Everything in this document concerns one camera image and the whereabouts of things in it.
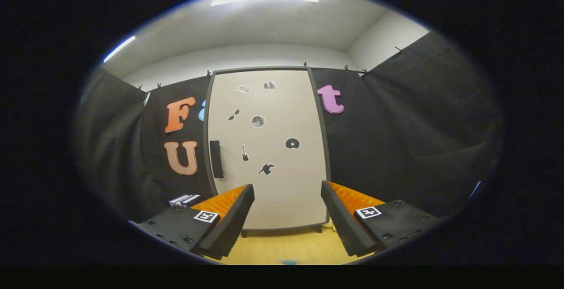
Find black backdrop cloth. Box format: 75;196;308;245
75;31;503;223

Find narrow ceiling light strip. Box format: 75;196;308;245
103;36;137;63

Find black door handle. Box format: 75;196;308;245
209;140;224;179

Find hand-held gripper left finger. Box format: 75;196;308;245
128;184;256;261

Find white cabinet door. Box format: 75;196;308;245
208;70;329;230

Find stack of purple white booklets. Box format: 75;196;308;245
168;193;201;208

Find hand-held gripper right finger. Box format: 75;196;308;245
321;181;443;257

